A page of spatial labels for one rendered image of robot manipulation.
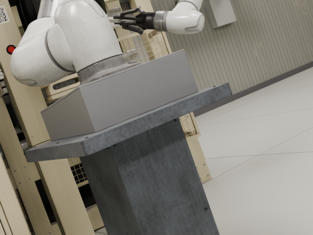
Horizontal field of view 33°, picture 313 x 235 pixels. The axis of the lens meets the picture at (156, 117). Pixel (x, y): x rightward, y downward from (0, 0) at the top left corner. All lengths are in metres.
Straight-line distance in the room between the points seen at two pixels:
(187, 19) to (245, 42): 5.69
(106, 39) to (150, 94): 0.22
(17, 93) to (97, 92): 1.05
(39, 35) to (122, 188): 0.56
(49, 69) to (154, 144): 0.41
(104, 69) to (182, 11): 0.80
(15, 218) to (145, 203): 0.40
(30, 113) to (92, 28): 0.96
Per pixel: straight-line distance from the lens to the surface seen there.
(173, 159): 1.60
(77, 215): 2.54
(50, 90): 2.40
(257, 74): 7.97
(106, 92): 1.48
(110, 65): 1.59
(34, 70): 1.73
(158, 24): 2.33
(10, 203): 1.68
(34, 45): 1.72
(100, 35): 1.60
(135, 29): 2.42
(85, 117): 1.48
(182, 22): 2.28
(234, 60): 7.74
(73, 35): 1.61
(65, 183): 2.51
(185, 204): 1.62
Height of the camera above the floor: 0.75
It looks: 5 degrees down
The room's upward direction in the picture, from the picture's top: 20 degrees counter-clockwise
